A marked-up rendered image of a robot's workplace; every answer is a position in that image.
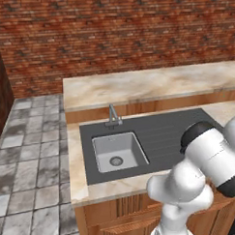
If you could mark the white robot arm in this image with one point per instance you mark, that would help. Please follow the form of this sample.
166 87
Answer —
202 170

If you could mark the grey sink tap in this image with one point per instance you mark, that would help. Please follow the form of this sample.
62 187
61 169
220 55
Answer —
113 118

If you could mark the dark grey sink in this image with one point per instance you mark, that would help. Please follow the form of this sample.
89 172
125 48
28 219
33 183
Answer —
149 140

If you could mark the wooden kitchen island cabinet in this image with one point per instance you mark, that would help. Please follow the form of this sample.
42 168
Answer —
101 217

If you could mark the wooden cupboard door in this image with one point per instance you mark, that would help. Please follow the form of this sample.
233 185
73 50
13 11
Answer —
127 227

